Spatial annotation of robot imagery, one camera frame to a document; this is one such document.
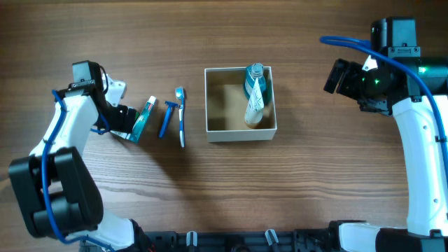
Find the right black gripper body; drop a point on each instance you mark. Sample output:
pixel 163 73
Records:
pixel 337 77

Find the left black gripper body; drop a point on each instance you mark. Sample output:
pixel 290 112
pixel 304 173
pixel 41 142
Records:
pixel 129 120

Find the green white soap box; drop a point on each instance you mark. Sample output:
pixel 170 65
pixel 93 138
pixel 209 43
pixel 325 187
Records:
pixel 122 135

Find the teal toothpaste tube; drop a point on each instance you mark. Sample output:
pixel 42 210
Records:
pixel 141 121

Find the blue white toothbrush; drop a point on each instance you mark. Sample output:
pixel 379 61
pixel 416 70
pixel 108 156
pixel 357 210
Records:
pixel 180 95

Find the white floral lotion tube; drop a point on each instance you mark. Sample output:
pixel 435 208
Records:
pixel 255 108

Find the blue mouthwash bottle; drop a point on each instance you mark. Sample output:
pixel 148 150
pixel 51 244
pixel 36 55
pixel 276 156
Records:
pixel 256 72

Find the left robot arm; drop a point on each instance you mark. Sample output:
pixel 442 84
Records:
pixel 56 194

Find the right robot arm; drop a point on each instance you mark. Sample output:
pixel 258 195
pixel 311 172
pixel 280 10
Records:
pixel 422 123

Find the blue disposable razor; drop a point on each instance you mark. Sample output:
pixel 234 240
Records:
pixel 171 106

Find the white cardboard box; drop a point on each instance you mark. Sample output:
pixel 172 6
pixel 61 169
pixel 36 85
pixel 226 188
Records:
pixel 225 107

